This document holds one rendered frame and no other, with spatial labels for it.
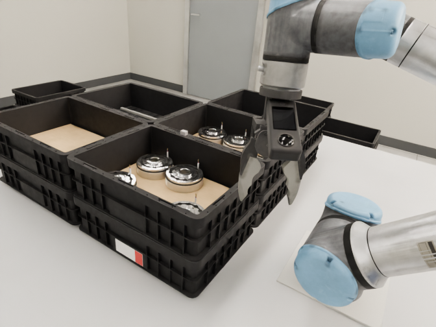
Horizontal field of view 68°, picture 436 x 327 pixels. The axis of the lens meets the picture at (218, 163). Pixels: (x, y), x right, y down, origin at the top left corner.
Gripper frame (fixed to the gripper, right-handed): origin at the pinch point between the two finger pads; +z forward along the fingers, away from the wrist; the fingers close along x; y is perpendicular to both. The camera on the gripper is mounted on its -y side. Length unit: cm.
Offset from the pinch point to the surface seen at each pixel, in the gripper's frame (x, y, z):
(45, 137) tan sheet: 66, 51, 8
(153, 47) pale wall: 101, 436, -14
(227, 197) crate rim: 6.7, 7.1, 3.6
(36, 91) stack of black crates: 143, 192, 18
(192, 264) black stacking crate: 12.9, 0.9, 16.1
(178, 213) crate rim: 16.2, 1.1, 4.7
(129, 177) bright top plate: 31.4, 24.1, 8.2
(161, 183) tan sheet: 23.6, 27.5, 11.0
